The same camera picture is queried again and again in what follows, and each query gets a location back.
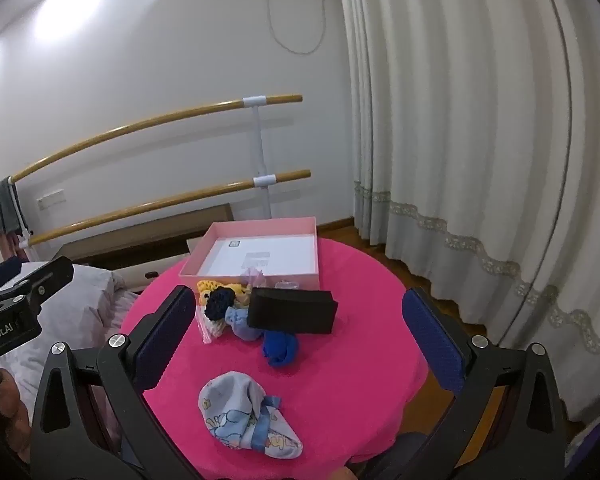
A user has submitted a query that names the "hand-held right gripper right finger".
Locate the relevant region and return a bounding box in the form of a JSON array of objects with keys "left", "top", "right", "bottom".
[{"left": 401, "top": 287, "right": 568, "bottom": 480}]

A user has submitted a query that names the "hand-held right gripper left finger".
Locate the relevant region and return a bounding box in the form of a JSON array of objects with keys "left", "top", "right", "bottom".
[{"left": 30, "top": 285, "right": 206, "bottom": 480}]

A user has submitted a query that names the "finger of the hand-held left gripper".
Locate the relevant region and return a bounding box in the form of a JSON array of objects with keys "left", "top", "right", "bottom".
[
  {"left": 0, "top": 258, "right": 37, "bottom": 298},
  {"left": 0, "top": 255, "right": 76, "bottom": 322}
]

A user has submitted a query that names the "bag of cotton swabs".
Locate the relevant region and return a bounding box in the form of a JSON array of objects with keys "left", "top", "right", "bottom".
[{"left": 196, "top": 305, "right": 231, "bottom": 345}]

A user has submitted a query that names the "navy scrunchie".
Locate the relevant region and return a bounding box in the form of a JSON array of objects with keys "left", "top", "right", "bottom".
[{"left": 203, "top": 287, "right": 237, "bottom": 321}]

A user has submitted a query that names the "yellow crochet fish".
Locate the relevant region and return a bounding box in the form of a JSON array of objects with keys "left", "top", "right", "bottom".
[{"left": 196, "top": 279, "right": 253, "bottom": 307}]

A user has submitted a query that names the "light blue sock ball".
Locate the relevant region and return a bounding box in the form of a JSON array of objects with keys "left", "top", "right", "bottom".
[{"left": 225, "top": 307, "right": 263, "bottom": 343}]

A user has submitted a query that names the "cartoon print baby hat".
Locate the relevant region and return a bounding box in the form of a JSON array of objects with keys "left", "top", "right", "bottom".
[{"left": 198, "top": 371, "right": 305, "bottom": 461}]

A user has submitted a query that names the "blue crochet toy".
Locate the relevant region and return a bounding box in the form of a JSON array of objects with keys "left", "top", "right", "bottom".
[{"left": 261, "top": 331, "right": 300, "bottom": 368}]

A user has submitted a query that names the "black foam block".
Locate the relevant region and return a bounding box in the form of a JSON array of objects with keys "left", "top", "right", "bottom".
[{"left": 246, "top": 286, "right": 340, "bottom": 336}]

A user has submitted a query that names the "pink cardboard box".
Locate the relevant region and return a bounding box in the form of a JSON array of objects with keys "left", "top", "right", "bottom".
[{"left": 179, "top": 216, "right": 321, "bottom": 291}]

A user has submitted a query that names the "person's left hand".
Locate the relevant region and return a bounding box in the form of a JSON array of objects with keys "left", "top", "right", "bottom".
[{"left": 0, "top": 367, "right": 33, "bottom": 463}]

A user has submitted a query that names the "pink hanging cloth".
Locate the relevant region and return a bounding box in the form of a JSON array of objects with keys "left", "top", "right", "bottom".
[{"left": 0, "top": 232, "right": 23, "bottom": 262}]

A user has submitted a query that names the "white bed duvet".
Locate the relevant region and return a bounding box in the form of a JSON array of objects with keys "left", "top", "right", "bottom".
[{"left": 0, "top": 261, "right": 146, "bottom": 461}]

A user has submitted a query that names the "grey hanging cloth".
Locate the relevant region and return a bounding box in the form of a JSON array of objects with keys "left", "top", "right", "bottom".
[{"left": 0, "top": 178, "right": 31, "bottom": 236}]

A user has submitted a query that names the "round pink table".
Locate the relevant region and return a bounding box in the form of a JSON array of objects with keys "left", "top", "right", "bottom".
[{"left": 120, "top": 237, "right": 431, "bottom": 480}]

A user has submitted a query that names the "low brown white cabinet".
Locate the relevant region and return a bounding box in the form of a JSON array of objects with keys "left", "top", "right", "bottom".
[{"left": 55, "top": 203, "right": 236, "bottom": 292}]

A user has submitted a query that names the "cream curtain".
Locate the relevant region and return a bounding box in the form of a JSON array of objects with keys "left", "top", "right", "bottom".
[{"left": 335, "top": 0, "right": 600, "bottom": 441}]

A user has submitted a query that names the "white barre post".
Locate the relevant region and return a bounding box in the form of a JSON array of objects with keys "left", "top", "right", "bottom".
[
  {"left": 242, "top": 95, "right": 278, "bottom": 221},
  {"left": 7, "top": 175, "right": 37, "bottom": 262}
]

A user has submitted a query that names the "short wooden barre rail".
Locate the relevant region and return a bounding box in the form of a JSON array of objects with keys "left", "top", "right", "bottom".
[{"left": 27, "top": 170, "right": 312, "bottom": 247}]

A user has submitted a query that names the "long wooden barre rail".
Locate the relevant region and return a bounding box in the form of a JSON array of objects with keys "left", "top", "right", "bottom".
[{"left": 10, "top": 94, "right": 303, "bottom": 186}]

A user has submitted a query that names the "white power cable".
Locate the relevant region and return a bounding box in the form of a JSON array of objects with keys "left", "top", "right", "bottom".
[{"left": 264, "top": 0, "right": 328, "bottom": 56}]

